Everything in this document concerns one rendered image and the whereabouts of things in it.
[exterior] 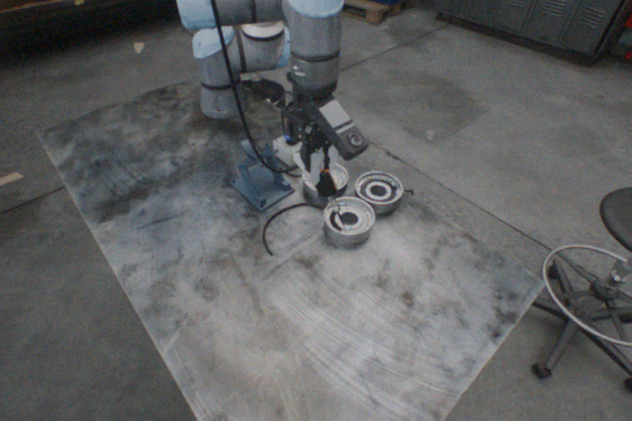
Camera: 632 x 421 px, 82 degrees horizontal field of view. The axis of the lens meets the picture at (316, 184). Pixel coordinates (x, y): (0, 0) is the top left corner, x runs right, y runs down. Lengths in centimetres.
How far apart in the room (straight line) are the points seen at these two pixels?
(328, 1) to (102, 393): 147
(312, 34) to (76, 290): 162
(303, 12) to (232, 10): 13
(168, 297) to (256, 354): 20
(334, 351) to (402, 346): 11
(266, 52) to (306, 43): 55
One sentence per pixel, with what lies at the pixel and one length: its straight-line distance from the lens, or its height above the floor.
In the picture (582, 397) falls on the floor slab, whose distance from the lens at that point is 173.
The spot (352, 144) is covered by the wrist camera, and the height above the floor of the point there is 107.
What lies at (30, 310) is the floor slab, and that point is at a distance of 197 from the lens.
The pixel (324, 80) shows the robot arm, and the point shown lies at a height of 115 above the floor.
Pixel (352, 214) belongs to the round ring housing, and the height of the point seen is 82.
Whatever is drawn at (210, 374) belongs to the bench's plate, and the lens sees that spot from 66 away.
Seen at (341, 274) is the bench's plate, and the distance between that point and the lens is 72.
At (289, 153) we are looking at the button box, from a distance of 91.
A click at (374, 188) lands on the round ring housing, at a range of 86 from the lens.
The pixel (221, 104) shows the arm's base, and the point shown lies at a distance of 113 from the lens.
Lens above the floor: 140
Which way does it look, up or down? 43 degrees down
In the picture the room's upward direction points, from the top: straight up
